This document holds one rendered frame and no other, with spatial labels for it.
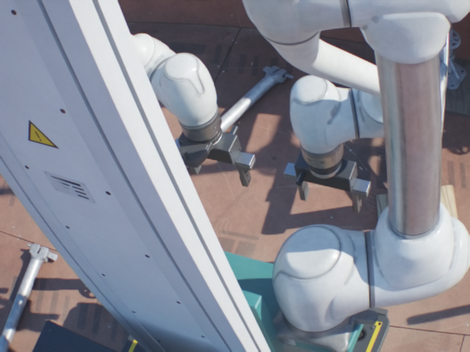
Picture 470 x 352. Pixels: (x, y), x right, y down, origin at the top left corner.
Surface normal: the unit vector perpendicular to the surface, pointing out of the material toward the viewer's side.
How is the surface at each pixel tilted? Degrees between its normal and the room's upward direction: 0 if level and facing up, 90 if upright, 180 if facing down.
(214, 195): 0
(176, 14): 90
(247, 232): 0
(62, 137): 90
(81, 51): 90
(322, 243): 10
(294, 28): 112
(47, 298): 0
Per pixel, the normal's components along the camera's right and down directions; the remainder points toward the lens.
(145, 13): -0.33, 0.80
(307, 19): -0.08, 0.95
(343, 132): 0.07, 0.72
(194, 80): 0.55, 0.34
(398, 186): -0.68, 0.60
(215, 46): -0.20, -0.57
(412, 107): -0.18, 0.71
